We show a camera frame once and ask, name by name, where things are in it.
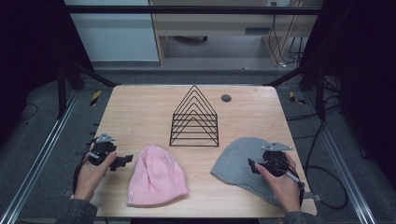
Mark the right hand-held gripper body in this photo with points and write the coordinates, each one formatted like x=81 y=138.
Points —
x=275 y=160

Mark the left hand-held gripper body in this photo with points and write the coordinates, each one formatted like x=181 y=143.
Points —
x=102 y=148

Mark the grey knit beanie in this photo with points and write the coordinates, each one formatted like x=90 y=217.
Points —
x=235 y=161

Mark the pink knit beanie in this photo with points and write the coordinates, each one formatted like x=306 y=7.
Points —
x=155 y=179

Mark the person's left hand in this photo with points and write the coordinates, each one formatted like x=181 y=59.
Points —
x=90 y=179

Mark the person's right hand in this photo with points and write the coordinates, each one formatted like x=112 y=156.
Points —
x=285 y=189

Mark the yellow black tape strip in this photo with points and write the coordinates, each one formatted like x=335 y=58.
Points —
x=295 y=99
x=96 y=98

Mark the dark round table grommet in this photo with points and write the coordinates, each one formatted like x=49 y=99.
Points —
x=226 y=98

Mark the black metal stand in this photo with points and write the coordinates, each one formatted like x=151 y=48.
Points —
x=320 y=93
x=61 y=90

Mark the white cabinet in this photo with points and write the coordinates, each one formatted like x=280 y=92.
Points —
x=115 y=37

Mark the dark curtain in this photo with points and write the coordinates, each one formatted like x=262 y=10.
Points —
x=28 y=46
x=364 y=77

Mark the grey table bracket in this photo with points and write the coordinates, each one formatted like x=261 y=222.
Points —
x=312 y=196

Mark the aluminium rail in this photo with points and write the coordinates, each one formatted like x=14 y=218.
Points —
x=339 y=155
x=40 y=152

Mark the black metal frame bar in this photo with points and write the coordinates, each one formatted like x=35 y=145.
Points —
x=186 y=10

